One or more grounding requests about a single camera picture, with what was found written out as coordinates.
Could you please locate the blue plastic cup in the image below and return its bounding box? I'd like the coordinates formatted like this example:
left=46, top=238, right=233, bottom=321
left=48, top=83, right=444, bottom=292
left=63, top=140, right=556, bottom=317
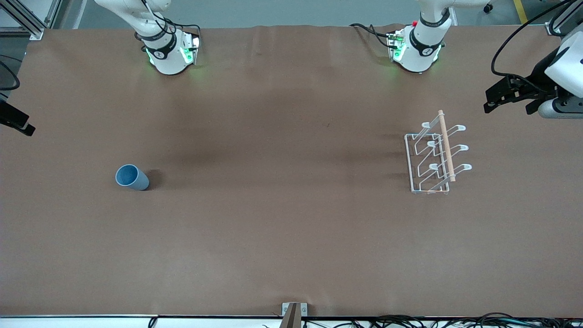
left=115, top=164, right=150, bottom=191

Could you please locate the brown table cover sheet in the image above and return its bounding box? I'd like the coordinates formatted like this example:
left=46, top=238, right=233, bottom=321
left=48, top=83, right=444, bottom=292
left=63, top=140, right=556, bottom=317
left=0, top=25, right=583, bottom=318

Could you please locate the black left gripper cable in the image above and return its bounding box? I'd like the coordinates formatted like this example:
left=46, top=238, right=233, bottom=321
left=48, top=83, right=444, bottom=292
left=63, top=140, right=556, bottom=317
left=491, top=0, right=577, bottom=92

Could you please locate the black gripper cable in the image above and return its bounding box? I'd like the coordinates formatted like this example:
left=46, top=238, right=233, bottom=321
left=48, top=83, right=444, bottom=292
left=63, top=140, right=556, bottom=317
left=0, top=55, right=21, bottom=92
left=491, top=0, right=577, bottom=92

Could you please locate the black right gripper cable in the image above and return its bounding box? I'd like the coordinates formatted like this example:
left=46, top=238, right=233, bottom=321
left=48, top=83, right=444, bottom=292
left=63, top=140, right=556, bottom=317
left=0, top=55, right=21, bottom=92

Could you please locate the aluminium frame profile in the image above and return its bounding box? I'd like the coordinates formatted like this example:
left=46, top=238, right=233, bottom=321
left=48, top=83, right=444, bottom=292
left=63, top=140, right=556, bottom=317
left=0, top=0, right=62, bottom=41
left=545, top=0, right=583, bottom=37

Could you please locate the white wire cup holder rack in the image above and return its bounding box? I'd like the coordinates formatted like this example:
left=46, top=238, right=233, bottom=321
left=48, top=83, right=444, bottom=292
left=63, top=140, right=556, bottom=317
left=404, top=110, right=473, bottom=195

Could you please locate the black left arm base cable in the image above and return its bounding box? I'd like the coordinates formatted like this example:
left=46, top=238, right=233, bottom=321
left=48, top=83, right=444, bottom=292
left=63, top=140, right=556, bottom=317
left=350, top=23, right=397, bottom=48

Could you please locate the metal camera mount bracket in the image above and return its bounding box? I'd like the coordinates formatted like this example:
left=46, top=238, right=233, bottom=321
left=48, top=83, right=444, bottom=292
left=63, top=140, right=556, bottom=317
left=280, top=302, right=308, bottom=328

